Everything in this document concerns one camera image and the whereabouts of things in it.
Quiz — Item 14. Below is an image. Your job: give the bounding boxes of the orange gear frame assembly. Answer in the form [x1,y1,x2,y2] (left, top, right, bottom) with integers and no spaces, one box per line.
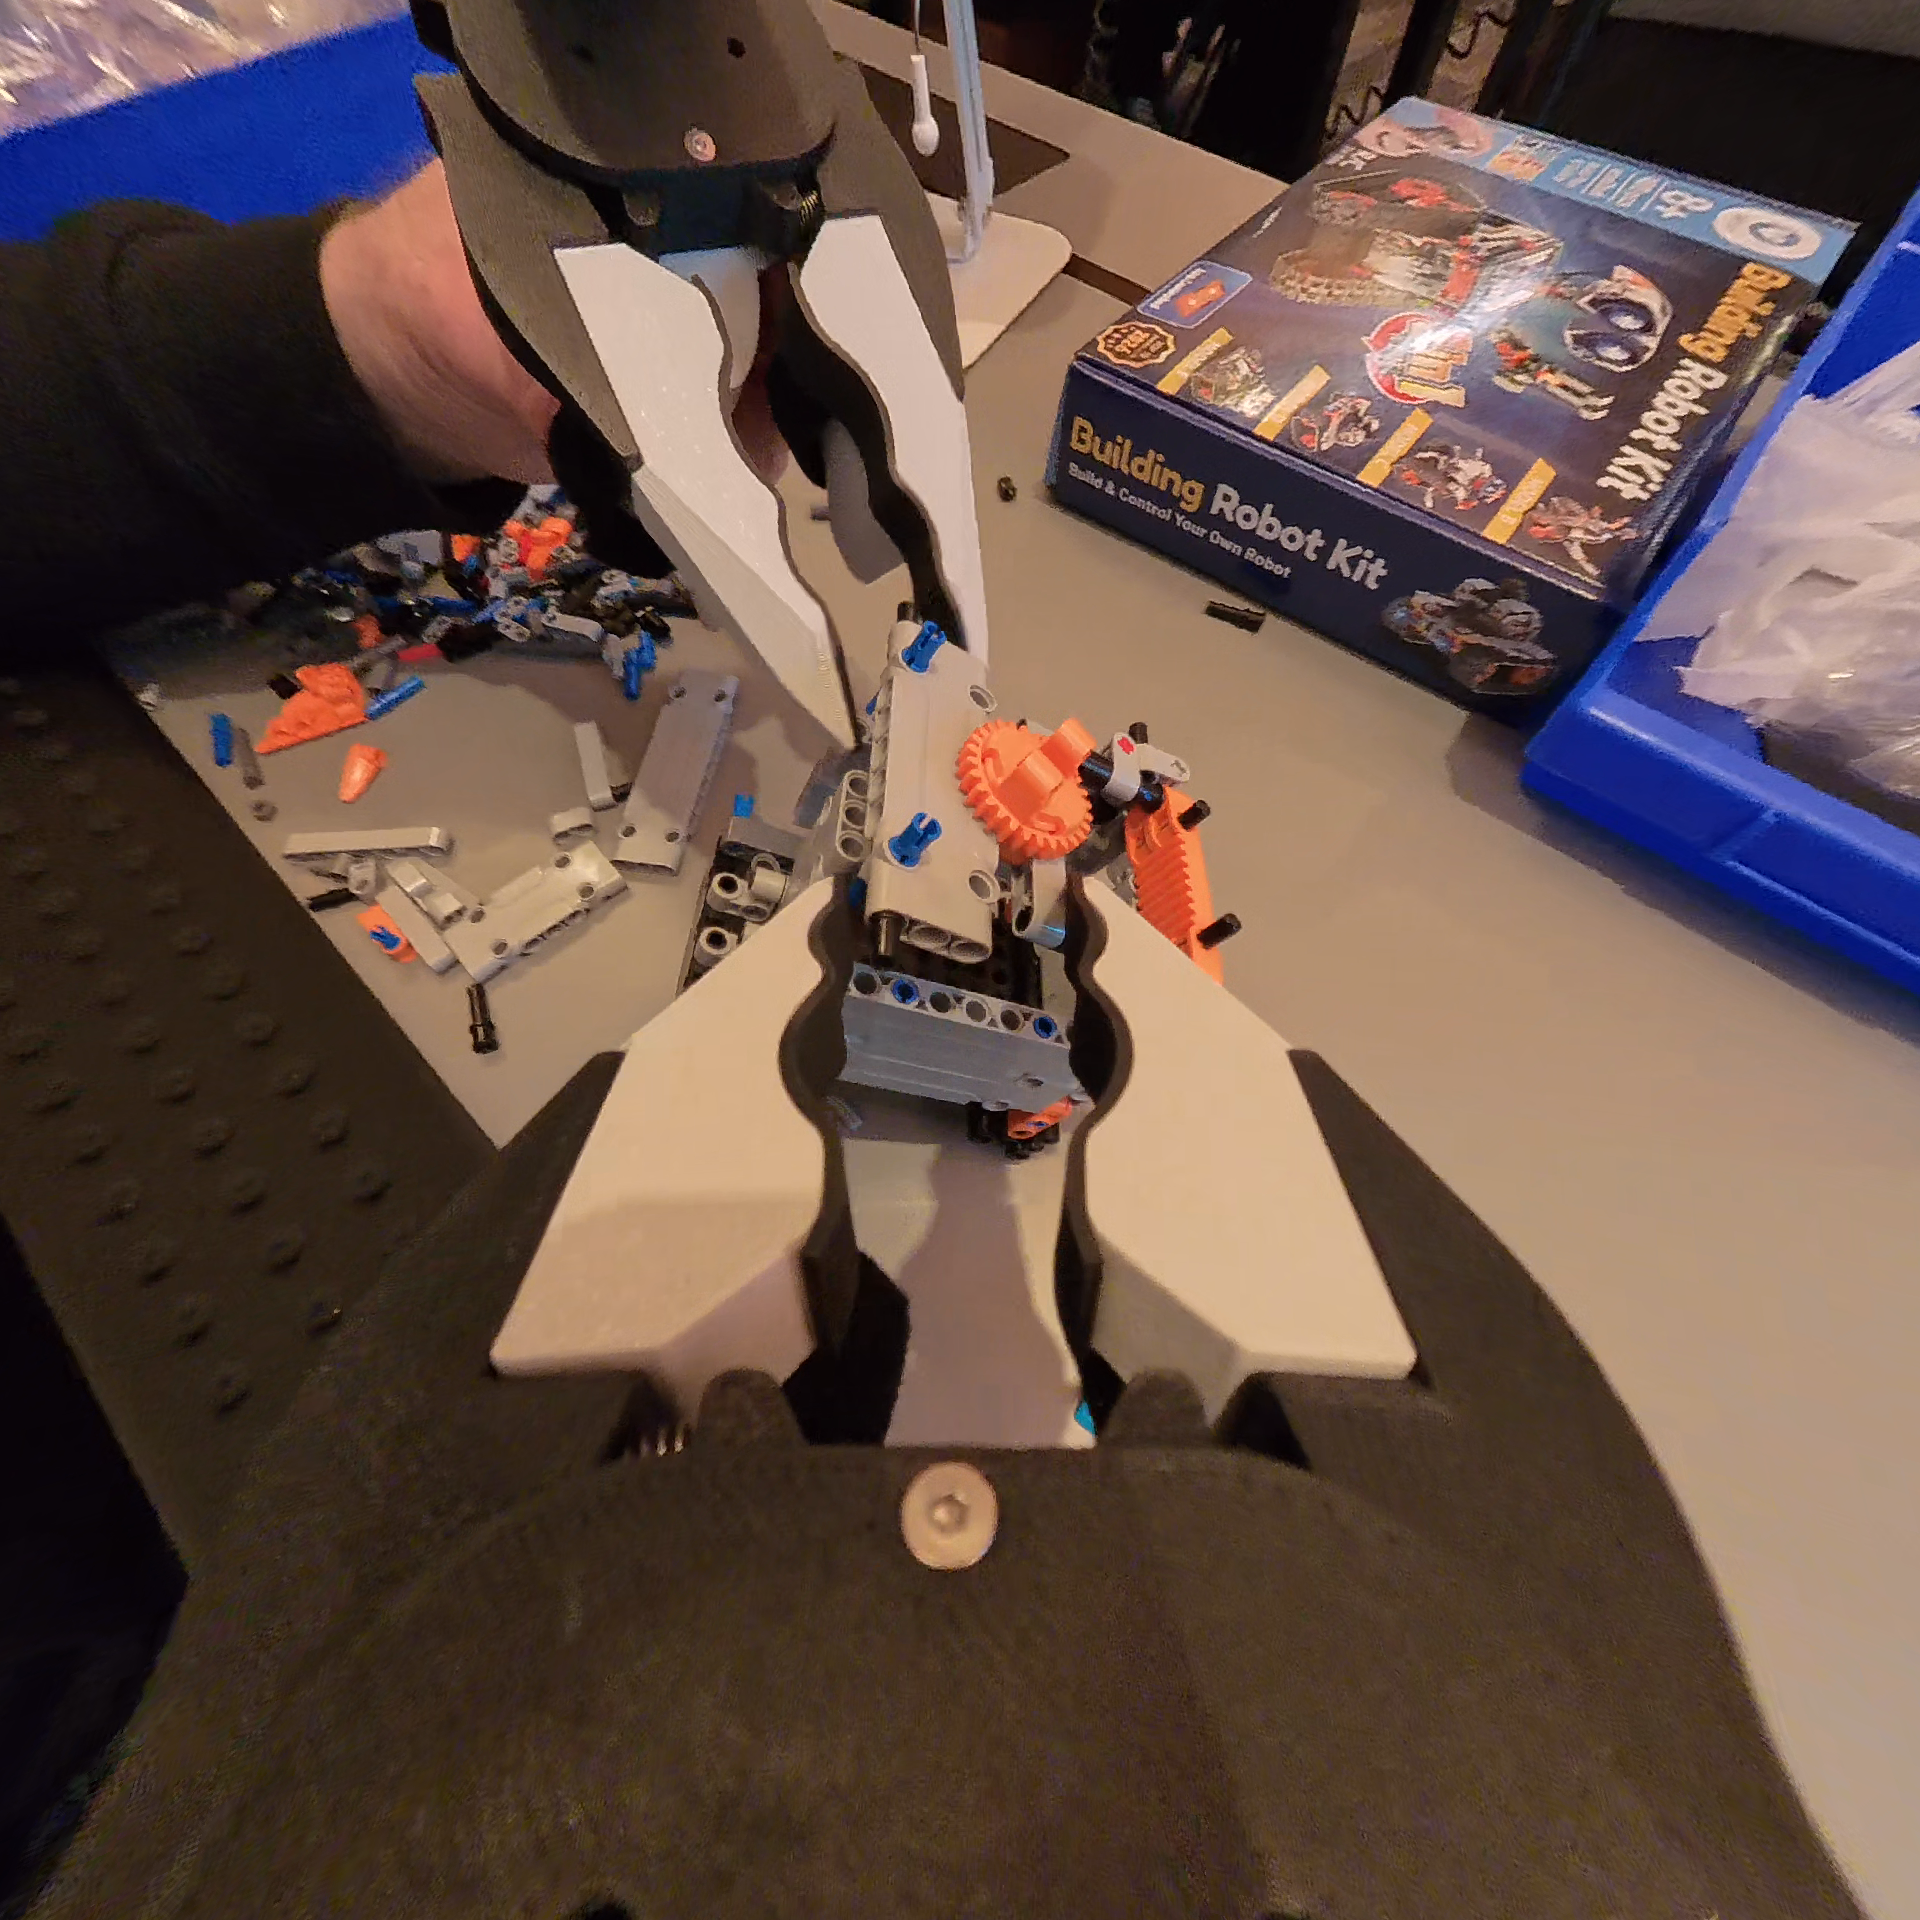
[795,614,1231,1156]

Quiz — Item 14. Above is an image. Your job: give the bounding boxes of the large orange wedge piece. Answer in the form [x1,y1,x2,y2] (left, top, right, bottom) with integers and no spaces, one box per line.
[255,668,378,758]

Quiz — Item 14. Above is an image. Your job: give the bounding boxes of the blue robot kit box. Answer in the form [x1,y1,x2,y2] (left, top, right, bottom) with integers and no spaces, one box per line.
[1044,97,1862,714]

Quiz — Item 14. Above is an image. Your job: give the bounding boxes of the white book stand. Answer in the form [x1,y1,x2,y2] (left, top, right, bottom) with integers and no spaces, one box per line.
[895,0,1071,378]

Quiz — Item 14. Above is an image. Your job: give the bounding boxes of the clear plastic bags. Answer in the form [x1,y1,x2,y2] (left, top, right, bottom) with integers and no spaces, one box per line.
[1645,331,1920,818]

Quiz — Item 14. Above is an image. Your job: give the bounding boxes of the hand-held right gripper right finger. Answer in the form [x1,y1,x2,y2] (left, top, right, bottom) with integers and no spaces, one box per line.
[1064,901,1416,1388]

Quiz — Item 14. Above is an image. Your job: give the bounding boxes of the pile of small building parts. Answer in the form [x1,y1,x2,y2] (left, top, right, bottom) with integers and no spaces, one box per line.
[180,489,698,789]

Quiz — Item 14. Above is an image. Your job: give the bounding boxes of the grey long bar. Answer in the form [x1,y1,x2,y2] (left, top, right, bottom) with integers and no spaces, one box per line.
[614,668,742,873]

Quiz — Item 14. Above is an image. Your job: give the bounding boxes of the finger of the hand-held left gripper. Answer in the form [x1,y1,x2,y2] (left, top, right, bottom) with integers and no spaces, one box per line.
[550,239,864,753]
[786,196,999,657]

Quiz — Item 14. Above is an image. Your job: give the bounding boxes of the person's left forearm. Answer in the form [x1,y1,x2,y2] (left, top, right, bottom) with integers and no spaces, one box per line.
[0,196,482,677]

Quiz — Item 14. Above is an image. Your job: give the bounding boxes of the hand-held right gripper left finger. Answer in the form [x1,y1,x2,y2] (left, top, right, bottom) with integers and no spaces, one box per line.
[488,901,872,1382]

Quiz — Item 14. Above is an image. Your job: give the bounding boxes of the person's left hand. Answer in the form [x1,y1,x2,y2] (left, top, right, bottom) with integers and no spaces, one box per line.
[316,167,587,495]

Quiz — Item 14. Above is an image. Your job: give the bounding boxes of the black studded panel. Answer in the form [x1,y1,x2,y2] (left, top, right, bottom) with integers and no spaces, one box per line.
[0,661,618,1578]

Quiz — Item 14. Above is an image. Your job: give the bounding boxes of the blue plastic bin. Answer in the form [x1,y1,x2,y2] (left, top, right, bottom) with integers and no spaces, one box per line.
[0,0,452,242]
[1522,196,1920,999]

